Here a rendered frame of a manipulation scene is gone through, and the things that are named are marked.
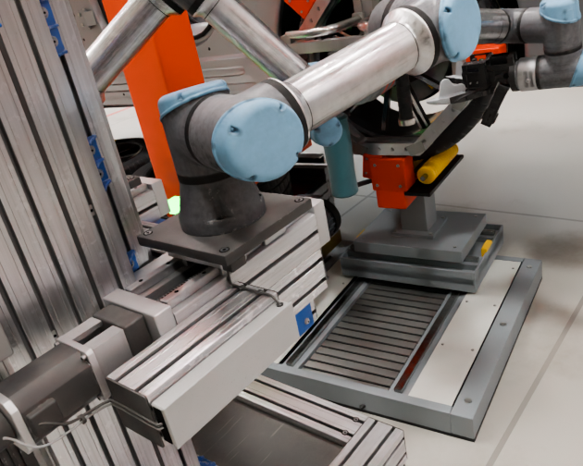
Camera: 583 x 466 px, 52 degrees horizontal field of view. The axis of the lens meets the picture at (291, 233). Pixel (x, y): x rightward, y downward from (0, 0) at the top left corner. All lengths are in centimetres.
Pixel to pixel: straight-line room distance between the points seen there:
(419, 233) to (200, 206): 129
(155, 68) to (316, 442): 107
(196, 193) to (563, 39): 84
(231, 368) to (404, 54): 56
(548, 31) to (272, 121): 76
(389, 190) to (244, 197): 103
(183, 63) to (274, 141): 100
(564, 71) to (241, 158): 84
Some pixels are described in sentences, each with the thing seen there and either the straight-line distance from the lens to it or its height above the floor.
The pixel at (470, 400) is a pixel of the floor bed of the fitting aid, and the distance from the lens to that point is 167.
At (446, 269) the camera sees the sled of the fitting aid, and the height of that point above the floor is 17.
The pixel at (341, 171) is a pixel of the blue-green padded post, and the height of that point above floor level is 57.
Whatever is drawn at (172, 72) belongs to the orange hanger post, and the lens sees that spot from 176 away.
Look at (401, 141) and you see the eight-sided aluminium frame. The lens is 190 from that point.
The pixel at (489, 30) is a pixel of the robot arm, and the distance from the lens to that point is 140.
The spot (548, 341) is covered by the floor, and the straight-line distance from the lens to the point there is 201.
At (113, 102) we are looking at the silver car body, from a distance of 277.
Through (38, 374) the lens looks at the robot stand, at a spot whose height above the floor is 77.
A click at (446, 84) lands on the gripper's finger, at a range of 147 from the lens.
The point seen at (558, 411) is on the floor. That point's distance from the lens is 178.
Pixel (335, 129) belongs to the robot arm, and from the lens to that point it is 143.
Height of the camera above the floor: 121
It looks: 25 degrees down
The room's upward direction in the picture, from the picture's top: 12 degrees counter-clockwise
